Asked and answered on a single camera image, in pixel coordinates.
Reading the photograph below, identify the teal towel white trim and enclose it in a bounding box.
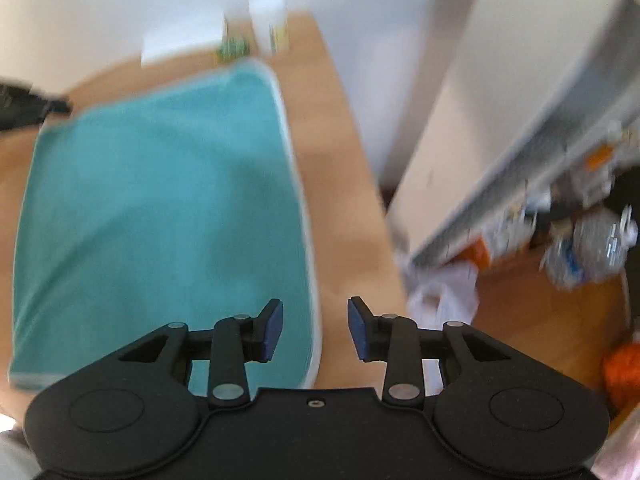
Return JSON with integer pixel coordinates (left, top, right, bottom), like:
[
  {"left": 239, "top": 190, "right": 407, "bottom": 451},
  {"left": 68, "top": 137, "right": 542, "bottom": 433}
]
[{"left": 8, "top": 61, "right": 321, "bottom": 391}]

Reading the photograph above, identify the clear plastic bag clutter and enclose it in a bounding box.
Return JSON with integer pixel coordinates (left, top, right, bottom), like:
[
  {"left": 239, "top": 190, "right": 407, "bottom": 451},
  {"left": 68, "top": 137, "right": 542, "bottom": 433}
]
[{"left": 540, "top": 205, "right": 639, "bottom": 290}]

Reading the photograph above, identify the white crumpled paper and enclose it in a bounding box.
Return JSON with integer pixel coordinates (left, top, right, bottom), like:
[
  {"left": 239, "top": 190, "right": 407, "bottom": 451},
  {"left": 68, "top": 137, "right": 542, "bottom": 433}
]
[{"left": 396, "top": 255, "right": 480, "bottom": 330}]

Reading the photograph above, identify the white tissue pack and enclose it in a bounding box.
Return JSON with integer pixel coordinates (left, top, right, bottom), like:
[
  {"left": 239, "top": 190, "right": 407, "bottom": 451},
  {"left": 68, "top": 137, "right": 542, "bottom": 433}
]
[{"left": 140, "top": 12, "right": 227, "bottom": 66}]

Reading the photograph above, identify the green round small object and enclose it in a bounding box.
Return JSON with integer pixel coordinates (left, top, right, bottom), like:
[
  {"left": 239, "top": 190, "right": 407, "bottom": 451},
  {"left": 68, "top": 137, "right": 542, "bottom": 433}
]
[{"left": 216, "top": 36, "right": 250, "bottom": 63}]

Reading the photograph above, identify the orange object on floor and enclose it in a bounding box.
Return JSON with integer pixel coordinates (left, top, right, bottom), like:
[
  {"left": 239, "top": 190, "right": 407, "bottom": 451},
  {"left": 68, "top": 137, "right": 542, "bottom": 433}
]
[{"left": 602, "top": 342, "right": 640, "bottom": 410}]

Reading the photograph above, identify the small white pill bottle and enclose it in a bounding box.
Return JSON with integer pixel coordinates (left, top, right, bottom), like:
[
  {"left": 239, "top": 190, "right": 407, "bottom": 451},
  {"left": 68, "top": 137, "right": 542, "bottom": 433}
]
[{"left": 248, "top": 0, "right": 290, "bottom": 56}]

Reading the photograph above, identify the white cabinet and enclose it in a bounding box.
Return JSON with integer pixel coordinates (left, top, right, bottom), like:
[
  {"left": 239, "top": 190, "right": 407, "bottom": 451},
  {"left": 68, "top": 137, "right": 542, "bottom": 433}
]
[{"left": 386, "top": 0, "right": 639, "bottom": 266}]

